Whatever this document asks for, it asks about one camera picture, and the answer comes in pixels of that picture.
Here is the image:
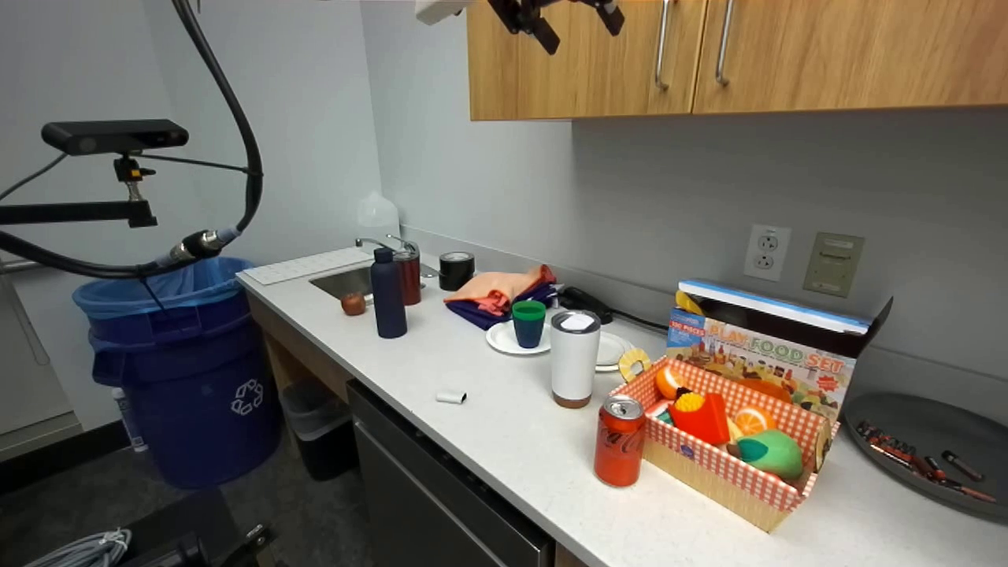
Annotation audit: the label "silver door handle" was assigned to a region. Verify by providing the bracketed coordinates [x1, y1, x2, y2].
[651, 0, 673, 91]
[715, 0, 737, 87]

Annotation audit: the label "wooden cabinet door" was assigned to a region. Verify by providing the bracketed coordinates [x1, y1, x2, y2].
[694, 0, 1008, 115]
[466, 0, 707, 121]

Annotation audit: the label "clear soap bottle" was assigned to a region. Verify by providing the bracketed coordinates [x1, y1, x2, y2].
[360, 191, 404, 239]

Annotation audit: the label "black tape roll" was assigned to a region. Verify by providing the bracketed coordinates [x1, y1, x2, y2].
[438, 253, 475, 289]

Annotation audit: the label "chrome faucet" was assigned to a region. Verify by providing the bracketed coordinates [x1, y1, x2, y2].
[353, 235, 408, 257]

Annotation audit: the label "dark red bottle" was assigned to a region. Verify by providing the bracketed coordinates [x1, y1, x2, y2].
[398, 243, 421, 307]

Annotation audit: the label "orange and navy cloths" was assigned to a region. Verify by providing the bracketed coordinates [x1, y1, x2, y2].
[443, 266, 554, 330]

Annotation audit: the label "navy blue water bottle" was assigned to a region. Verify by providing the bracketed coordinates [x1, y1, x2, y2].
[371, 249, 408, 336]

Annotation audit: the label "green and navy cup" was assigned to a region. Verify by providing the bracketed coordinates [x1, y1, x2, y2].
[512, 301, 545, 351]

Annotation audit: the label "stainless steel sink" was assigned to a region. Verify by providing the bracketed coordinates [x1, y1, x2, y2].
[311, 268, 371, 301]

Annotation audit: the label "small white plate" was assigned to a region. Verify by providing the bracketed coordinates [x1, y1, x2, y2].
[485, 322, 551, 356]

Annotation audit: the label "white tumbler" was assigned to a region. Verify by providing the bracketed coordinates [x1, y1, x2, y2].
[551, 312, 603, 408]

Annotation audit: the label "small brown cup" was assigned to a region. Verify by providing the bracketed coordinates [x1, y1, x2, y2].
[341, 292, 370, 316]

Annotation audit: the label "red toy piece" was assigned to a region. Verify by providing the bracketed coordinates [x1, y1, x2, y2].
[672, 394, 729, 446]

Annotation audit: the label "orange soda can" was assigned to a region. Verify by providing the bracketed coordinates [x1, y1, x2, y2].
[596, 394, 647, 488]

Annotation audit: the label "small black trash bin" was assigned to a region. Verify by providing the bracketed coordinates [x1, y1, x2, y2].
[279, 386, 355, 482]

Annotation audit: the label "checkered toy food box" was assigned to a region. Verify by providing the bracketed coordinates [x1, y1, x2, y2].
[618, 360, 839, 533]

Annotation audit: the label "blue recycling bin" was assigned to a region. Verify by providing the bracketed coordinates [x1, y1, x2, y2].
[72, 257, 284, 492]

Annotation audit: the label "black dishwasher front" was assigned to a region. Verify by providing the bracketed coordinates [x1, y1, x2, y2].
[349, 382, 554, 567]

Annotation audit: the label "dark round tray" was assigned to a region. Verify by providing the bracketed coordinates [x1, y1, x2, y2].
[840, 394, 1008, 523]

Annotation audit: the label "white wall outlet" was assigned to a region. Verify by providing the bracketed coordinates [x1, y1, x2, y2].
[745, 224, 790, 281]

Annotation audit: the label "black cable hose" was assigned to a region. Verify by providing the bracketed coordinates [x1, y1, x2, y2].
[0, 0, 267, 284]

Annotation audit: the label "black camera on stand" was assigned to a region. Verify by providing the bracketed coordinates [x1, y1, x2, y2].
[0, 121, 188, 228]

